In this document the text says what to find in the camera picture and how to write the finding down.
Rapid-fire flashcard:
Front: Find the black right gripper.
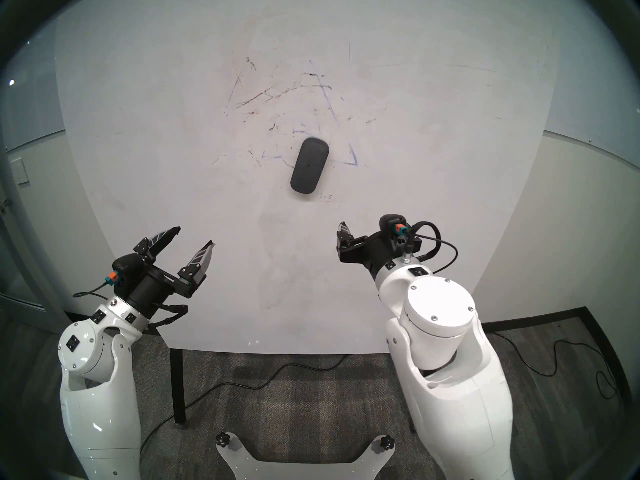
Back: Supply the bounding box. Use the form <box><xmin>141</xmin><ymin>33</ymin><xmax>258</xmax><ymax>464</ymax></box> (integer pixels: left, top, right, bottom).
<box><xmin>335</xmin><ymin>221</ymin><xmax>425</xmax><ymax>276</ymax></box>

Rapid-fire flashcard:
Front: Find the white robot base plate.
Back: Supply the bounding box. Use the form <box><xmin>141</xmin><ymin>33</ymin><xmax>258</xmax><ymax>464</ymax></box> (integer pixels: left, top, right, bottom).
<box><xmin>216</xmin><ymin>434</ymin><xmax>396</xmax><ymax>480</ymax></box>

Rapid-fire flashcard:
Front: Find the white whiteboard table surface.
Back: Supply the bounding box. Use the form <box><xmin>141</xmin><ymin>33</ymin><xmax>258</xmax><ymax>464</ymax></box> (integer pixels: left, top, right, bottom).
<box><xmin>55</xmin><ymin>0</ymin><xmax>558</xmax><ymax>356</ymax></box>

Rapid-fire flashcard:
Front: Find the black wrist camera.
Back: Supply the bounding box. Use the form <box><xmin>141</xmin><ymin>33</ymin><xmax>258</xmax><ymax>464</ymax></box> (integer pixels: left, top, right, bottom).
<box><xmin>109</xmin><ymin>253</ymin><xmax>145</xmax><ymax>286</ymax></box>
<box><xmin>378</xmin><ymin>213</ymin><xmax>411</xmax><ymax>246</ymax></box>

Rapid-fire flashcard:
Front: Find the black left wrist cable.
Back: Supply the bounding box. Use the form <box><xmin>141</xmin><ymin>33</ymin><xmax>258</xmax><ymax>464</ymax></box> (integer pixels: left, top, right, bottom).
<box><xmin>72</xmin><ymin>278</ymin><xmax>189</xmax><ymax>331</ymax></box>

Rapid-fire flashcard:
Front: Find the black table leg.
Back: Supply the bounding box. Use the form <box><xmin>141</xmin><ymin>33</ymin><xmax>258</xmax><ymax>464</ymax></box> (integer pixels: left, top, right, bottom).
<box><xmin>170</xmin><ymin>349</ymin><xmax>187</xmax><ymax>426</ymax></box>

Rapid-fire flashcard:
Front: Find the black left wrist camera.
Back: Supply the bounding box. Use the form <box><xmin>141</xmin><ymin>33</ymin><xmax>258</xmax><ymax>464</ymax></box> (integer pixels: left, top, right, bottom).
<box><xmin>109</xmin><ymin>253</ymin><xmax>145</xmax><ymax>286</ymax></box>

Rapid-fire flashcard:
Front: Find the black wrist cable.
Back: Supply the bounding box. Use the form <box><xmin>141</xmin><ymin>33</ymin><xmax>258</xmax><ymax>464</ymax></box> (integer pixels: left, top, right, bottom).
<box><xmin>400</xmin><ymin>219</ymin><xmax>459</xmax><ymax>276</ymax></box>
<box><xmin>72</xmin><ymin>278</ymin><xmax>189</xmax><ymax>331</ymax></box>

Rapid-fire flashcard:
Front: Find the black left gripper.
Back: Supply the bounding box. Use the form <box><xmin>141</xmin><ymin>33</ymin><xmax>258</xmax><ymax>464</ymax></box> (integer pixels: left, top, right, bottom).
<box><xmin>124</xmin><ymin>226</ymin><xmax>216</xmax><ymax>319</ymax></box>

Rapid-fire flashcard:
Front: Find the looped black floor cable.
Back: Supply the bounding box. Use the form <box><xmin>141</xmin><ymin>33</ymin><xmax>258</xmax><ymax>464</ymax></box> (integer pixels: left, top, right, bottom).
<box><xmin>492</xmin><ymin>332</ymin><xmax>621</xmax><ymax>400</ymax></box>

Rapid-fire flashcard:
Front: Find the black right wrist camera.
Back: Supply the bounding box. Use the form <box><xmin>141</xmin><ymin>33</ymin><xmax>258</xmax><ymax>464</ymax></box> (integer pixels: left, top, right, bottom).
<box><xmin>378</xmin><ymin>213</ymin><xmax>411</xmax><ymax>246</ymax></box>

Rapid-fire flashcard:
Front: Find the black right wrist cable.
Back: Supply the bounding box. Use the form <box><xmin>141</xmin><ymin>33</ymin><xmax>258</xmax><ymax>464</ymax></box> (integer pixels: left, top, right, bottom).
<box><xmin>400</xmin><ymin>219</ymin><xmax>459</xmax><ymax>276</ymax></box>

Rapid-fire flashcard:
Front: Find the long black floor cable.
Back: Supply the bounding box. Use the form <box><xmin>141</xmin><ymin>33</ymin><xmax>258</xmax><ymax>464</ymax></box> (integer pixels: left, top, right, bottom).
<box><xmin>139</xmin><ymin>354</ymin><xmax>347</xmax><ymax>452</ymax></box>

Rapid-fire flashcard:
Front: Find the dark grey whiteboard eraser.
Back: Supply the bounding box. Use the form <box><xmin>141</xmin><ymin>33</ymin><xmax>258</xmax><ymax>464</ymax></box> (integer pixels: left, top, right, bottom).
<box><xmin>290</xmin><ymin>138</ymin><xmax>330</xmax><ymax>196</ymax></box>

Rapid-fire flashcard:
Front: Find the frosted glass wall panel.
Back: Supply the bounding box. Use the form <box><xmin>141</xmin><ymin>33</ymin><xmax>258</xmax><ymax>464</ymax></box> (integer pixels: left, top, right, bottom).
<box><xmin>542</xmin><ymin>14</ymin><xmax>640</xmax><ymax>167</ymax></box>

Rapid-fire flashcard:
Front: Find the grey glass door frame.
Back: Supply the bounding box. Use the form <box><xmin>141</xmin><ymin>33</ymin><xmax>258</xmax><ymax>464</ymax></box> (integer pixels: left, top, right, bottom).
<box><xmin>0</xmin><ymin>144</ymin><xmax>82</xmax><ymax>341</ymax></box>

